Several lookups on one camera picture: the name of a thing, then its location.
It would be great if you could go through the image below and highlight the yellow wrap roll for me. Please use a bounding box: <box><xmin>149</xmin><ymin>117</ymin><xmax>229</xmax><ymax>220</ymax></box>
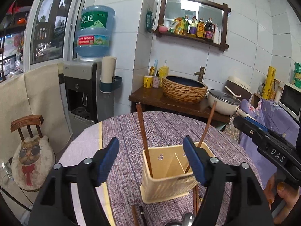
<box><xmin>262</xmin><ymin>66</ymin><xmax>276</xmax><ymax>100</ymax></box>

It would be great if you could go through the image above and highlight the cream rice cooker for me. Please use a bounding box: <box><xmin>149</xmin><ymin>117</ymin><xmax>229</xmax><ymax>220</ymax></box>
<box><xmin>226</xmin><ymin>76</ymin><xmax>252</xmax><ymax>99</ymax></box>

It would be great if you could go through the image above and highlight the wooden framed mirror shelf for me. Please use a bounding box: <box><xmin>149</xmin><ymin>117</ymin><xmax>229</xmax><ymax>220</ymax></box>
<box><xmin>153</xmin><ymin>0</ymin><xmax>231</xmax><ymax>52</ymax></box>

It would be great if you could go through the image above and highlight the bronze faucet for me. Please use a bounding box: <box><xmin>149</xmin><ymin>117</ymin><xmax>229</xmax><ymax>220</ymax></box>
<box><xmin>194</xmin><ymin>66</ymin><xmax>205</xmax><ymax>82</ymax></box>

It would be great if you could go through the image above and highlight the blue wall holder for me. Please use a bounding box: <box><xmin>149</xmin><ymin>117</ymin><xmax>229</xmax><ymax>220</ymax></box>
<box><xmin>100</xmin><ymin>75</ymin><xmax>123</xmax><ymax>93</ymax></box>

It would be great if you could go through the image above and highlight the white microwave oven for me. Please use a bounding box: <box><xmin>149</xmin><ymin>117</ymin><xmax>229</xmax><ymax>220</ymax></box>
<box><xmin>279</xmin><ymin>83</ymin><xmax>301</xmax><ymax>120</ymax></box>

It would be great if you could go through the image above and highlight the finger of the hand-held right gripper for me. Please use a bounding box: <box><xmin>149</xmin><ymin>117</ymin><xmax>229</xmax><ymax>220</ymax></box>
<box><xmin>243</xmin><ymin>116</ymin><xmax>268</xmax><ymax>133</ymax></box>
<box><xmin>233</xmin><ymin>116</ymin><xmax>267</xmax><ymax>148</ymax></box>

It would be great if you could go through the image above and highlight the brown wooden chopstick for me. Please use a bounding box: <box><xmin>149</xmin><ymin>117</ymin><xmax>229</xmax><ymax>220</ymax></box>
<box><xmin>185</xmin><ymin>100</ymin><xmax>217</xmax><ymax>173</ymax></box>
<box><xmin>136</xmin><ymin>102</ymin><xmax>153</xmax><ymax>178</ymax></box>
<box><xmin>130</xmin><ymin>204</ymin><xmax>140</xmax><ymax>226</ymax></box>
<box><xmin>193</xmin><ymin>186</ymin><xmax>200</xmax><ymax>217</ymax></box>

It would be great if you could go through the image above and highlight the cream pan with lid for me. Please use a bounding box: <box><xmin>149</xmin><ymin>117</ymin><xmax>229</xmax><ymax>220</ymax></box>
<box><xmin>207</xmin><ymin>89</ymin><xmax>251</xmax><ymax>118</ymax></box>

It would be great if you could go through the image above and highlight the person's right hand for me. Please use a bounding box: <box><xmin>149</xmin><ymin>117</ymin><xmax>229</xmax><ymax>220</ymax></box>
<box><xmin>264</xmin><ymin>174</ymin><xmax>301</xmax><ymax>225</ymax></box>

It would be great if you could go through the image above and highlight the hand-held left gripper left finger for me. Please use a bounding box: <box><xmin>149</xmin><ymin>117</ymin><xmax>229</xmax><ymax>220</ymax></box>
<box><xmin>28</xmin><ymin>137</ymin><xmax>119</xmax><ymax>226</ymax></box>

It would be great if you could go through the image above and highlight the beige cloth cover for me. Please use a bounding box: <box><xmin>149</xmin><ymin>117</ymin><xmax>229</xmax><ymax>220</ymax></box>
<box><xmin>0</xmin><ymin>63</ymin><xmax>72</xmax><ymax>163</ymax></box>

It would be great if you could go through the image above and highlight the grey water dispenser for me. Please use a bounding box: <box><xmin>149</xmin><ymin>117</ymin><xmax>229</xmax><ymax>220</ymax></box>
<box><xmin>63</xmin><ymin>56</ymin><xmax>123</xmax><ymax>132</ymax></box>

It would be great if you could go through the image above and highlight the oil bottle purple label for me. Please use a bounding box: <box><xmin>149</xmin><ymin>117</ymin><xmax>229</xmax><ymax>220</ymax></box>
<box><xmin>189</xmin><ymin>16</ymin><xmax>198</xmax><ymax>37</ymax></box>

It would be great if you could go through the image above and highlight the blue water bottle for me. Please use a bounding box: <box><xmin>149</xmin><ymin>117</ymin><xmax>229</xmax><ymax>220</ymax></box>
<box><xmin>74</xmin><ymin>5</ymin><xmax>116</xmax><ymax>58</ymax></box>

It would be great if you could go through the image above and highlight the yellow mug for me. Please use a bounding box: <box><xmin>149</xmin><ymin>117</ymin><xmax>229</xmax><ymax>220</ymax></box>
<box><xmin>144</xmin><ymin>75</ymin><xmax>154</xmax><ymax>89</ymax></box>

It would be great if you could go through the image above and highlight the dark wooden counter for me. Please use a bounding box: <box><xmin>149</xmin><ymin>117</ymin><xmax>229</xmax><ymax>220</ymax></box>
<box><xmin>129</xmin><ymin>86</ymin><xmax>232</xmax><ymax>123</ymax></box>

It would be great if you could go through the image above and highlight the white framed window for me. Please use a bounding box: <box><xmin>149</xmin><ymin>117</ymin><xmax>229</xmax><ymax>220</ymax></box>
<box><xmin>24</xmin><ymin>0</ymin><xmax>90</xmax><ymax>70</ymax></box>

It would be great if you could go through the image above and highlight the yellow soap dispenser bottle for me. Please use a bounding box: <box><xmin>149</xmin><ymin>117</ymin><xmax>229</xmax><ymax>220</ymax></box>
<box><xmin>159</xmin><ymin>60</ymin><xmax>169</xmax><ymax>86</ymax></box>

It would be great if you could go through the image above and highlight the beige floral cloth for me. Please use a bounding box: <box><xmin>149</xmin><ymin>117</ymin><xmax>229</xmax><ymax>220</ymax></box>
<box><xmin>223</xmin><ymin>115</ymin><xmax>242</xmax><ymax>143</ymax></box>

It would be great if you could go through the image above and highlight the wooden chair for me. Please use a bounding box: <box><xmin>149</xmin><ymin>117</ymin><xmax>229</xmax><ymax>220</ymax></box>
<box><xmin>11</xmin><ymin>115</ymin><xmax>57</xmax><ymax>193</ymax></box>

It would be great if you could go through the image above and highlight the yellow refill pouch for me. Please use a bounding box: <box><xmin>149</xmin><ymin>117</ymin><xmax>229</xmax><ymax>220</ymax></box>
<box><xmin>174</xmin><ymin>17</ymin><xmax>185</xmax><ymax>34</ymax></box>

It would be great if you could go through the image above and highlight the woven sink basin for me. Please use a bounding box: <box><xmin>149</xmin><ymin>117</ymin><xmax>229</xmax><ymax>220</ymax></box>
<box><xmin>162</xmin><ymin>75</ymin><xmax>208</xmax><ymax>104</ymax></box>

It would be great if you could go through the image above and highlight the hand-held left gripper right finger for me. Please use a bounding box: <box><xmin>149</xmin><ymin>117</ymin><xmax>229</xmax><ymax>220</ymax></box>
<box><xmin>183</xmin><ymin>136</ymin><xmax>274</xmax><ymax>226</ymax></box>

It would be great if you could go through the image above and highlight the cat print cushion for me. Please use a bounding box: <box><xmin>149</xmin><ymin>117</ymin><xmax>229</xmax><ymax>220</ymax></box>
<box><xmin>12</xmin><ymin>135</ymin><xmax>55</xmax><ymax>190</ymax></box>

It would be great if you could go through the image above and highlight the amber bottle yellow label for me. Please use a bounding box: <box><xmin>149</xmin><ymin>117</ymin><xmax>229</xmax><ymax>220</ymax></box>
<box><xmin>197</xmin><ymin>18</ymin><xmax>204</xmax><ymax>38</ymax></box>

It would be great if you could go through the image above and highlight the small spoon wooden handle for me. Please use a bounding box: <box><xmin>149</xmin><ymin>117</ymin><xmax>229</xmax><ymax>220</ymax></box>
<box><xmin>183</xmin><ymin>212</ymin><xmax>195</xmax><ymax>226</ymax></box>

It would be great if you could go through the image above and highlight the green hanging packet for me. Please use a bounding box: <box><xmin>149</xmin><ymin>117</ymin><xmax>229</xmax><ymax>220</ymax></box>
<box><xmin>146</xmin><ymin>9</ymin><xmax>154</xmax><ymax>33</ymax></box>

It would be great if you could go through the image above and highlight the purple striped tablecloth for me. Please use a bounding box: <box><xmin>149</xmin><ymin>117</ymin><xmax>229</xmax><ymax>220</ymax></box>
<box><xmin>101</xmin><ymin>112</ymin><xmax>264</xmax><ymax>226</ymax></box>

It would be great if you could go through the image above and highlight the cluttered display shelf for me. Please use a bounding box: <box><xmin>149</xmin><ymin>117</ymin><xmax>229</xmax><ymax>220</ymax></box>
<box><xmin>0</xmin><ymin>0</ymin><xmax>38</xmax><ymax>83</ymax></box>

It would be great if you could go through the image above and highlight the cream plastic utensil holder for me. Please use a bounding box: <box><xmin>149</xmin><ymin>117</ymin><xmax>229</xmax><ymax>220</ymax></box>
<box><xmin>140</xmin><ymin>142</ymin><xmax>215</xmax><ymax>204</ymax></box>

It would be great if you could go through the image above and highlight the dark sauce bottle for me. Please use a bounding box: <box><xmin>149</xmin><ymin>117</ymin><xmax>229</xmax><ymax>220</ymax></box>
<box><xmin>204</xmin><ymin>18</ymin><xmax>214</xmax><ymax>40</ymax></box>

